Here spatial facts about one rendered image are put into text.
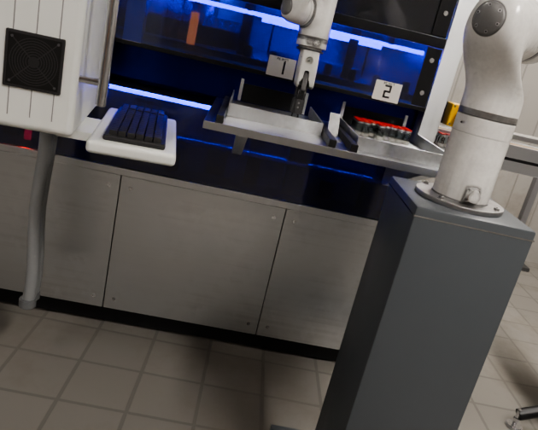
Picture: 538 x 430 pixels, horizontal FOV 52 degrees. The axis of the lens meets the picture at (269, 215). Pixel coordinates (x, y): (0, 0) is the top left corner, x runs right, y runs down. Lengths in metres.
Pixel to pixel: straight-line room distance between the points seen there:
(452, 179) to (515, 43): 0.29
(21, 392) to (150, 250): 0.58
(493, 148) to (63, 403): 1.32
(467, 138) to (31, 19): 0.92
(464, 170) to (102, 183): 1.16
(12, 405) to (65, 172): 0.71
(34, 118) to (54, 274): 0.85
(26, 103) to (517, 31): 0.99
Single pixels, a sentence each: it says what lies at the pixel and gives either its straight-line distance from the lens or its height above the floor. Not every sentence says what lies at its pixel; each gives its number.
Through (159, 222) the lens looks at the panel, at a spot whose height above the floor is 0.44.
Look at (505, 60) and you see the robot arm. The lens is 1.16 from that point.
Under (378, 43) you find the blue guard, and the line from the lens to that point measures 1.80.
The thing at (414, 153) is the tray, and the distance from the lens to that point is 1.49.
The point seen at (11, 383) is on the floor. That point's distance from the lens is 1.85.
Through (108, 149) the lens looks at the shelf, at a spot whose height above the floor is 0.79.
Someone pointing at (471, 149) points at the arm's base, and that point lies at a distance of 1.20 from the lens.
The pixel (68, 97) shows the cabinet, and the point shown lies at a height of 0.89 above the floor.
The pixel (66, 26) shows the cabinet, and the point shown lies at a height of 1.03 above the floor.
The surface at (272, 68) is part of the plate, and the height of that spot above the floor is 1.01.
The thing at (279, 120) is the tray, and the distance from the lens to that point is 1.51.
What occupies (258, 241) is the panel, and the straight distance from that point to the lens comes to 1.88.
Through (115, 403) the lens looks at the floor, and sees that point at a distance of 1.78.
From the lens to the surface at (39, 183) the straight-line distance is 1.67.
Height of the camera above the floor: 1.11
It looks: 18 degrees down
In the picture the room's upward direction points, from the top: 13 degrees clockwise
